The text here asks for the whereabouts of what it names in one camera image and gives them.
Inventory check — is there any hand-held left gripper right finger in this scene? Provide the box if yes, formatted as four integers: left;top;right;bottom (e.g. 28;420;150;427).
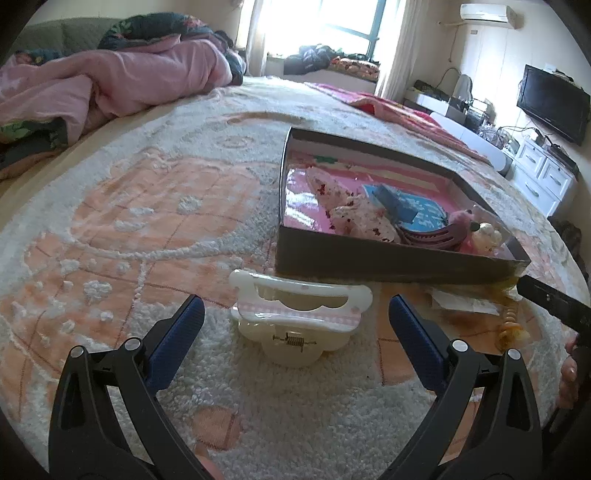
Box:
383;294;546;480

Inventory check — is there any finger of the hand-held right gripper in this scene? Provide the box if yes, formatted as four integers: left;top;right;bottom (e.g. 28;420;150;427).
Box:
516;274;591;334

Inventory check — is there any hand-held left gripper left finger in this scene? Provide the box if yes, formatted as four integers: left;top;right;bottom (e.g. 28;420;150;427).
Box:
47;294;218;480

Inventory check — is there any dark shallow cardboard box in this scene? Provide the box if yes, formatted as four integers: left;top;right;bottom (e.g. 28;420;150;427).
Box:
276;126;532;284

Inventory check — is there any cream pearl hair accessory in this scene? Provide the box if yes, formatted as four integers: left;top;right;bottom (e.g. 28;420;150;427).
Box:
478;222;505;256

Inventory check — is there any brown hair claw clip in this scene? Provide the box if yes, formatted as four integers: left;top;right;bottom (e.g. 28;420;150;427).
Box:
397;220;467;253

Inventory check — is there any pink plush hair accessory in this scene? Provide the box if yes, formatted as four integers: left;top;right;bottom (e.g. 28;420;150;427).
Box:
450;209;484;253

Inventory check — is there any large white hair claw clip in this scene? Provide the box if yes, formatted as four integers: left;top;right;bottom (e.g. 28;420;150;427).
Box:
229;269;374;368

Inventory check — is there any floral fabric bow hair tie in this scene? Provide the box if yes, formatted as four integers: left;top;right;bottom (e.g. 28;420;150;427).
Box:
305;166;402;244

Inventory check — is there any small blue box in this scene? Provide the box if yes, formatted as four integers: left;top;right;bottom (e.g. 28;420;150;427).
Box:
372;184;419;223

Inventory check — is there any person's right hand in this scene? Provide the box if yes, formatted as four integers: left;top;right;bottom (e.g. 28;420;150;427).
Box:
558;337;581;409

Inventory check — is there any person's left hand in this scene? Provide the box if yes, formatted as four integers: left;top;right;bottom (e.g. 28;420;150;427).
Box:
194;455;223;480

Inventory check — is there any clear plastic packet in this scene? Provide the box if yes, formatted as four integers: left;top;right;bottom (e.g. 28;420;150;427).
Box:
426;285;502;317

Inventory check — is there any dark bag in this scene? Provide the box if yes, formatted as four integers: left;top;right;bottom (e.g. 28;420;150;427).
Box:
549;218;583;265

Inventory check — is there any white drawer cabinet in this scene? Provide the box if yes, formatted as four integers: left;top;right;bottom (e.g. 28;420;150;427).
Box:
508;137;579;219

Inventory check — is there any black set-top box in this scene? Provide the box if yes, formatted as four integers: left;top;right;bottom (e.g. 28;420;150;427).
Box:
549;144;581;175

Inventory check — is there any white bed footboard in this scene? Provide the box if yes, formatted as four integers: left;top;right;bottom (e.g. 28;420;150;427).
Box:
431;111;514;177

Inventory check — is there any pink and red blanket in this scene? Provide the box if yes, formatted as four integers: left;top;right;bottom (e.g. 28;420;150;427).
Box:
305;80;491;163

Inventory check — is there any white desk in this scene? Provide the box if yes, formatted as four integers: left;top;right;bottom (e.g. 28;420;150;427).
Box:
404;87;463;117

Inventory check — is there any pink floral quilt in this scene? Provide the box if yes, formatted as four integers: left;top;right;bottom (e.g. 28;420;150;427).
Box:
0;13;245;181

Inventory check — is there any colourful clothes pile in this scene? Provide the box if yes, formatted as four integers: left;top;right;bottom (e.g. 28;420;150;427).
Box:
327;56;382;82

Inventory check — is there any sheer white curtain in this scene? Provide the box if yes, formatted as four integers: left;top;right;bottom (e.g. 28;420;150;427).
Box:
376;0;422;100
240;0;274;77

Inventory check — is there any white air conditioner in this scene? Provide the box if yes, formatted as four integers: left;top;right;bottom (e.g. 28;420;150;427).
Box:
459;4;518;30

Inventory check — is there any dark padded jacket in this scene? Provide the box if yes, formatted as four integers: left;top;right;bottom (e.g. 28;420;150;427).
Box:
283;44;343;75

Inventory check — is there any green padded headboard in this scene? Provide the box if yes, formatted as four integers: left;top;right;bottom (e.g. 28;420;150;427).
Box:
21;17;122;54

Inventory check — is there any window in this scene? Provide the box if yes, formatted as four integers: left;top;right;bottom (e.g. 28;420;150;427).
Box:
257;0;389;62

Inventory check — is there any black wall television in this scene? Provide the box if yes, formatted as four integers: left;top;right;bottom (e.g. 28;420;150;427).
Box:
516;65;591;147

